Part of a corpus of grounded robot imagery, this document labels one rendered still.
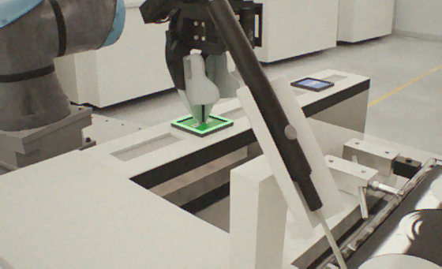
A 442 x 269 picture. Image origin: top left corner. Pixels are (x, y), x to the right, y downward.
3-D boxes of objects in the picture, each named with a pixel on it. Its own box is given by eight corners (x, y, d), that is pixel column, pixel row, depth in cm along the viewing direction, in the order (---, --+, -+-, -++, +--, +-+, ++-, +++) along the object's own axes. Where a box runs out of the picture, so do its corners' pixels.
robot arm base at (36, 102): (-21, 128, 74) (-36, 77, 70) (31, 104, 87) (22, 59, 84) (37, 132, 69) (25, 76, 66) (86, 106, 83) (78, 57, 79)
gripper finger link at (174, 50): (174, 93, 49) (173, 16, 46) (166, 91, 50) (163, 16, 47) (204, 84, 53) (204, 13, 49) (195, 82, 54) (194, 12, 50)
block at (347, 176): (376, 188, 55) (379, 169, 54) (365, 199, 53) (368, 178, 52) (325, 172, 60) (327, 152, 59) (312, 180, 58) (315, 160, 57)
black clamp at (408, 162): (419, 175, 58) (423, 159, 57) (414, 181, 56) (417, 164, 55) (397, 169, 60) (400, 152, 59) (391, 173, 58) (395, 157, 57)
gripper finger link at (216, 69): (230, 132, 51) (230, 54, 48) (194, 120, 55) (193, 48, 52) (246, 125, 54) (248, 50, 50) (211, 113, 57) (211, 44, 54)
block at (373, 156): (397, 169, 60) (400, 150, 59) (388, 177, 58) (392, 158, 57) (351, 154, 66) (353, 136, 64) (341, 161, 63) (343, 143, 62)
